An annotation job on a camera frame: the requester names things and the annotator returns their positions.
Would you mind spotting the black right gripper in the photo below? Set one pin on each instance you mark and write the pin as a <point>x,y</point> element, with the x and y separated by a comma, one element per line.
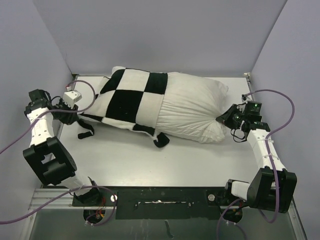
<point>226,119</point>

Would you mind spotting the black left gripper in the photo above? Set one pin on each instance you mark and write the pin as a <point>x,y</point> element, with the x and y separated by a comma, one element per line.
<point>70,117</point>

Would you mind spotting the white pillow insert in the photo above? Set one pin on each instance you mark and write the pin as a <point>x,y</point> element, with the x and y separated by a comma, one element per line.
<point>190,107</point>

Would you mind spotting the black white checkered pillowcase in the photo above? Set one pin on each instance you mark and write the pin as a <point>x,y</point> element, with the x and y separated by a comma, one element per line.
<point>130,99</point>

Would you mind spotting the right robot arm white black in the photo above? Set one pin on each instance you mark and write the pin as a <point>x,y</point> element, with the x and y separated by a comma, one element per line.
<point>273,186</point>

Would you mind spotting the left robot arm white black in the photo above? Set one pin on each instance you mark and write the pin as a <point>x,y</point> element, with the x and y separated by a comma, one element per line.
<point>46,155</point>

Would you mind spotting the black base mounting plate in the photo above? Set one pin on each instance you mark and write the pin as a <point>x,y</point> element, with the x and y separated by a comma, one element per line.
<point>163,203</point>

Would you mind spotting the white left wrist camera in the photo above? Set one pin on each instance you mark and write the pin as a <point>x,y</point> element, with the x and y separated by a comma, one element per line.
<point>71,97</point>

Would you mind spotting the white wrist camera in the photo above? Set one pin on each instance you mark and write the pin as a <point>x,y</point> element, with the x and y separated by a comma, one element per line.
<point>71,97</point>
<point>245,99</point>

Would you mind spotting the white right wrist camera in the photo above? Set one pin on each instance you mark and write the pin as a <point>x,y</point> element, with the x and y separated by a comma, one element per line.
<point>245,99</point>

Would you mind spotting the aluminium frame rail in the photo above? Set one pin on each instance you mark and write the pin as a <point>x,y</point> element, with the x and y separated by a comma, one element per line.
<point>229,158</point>

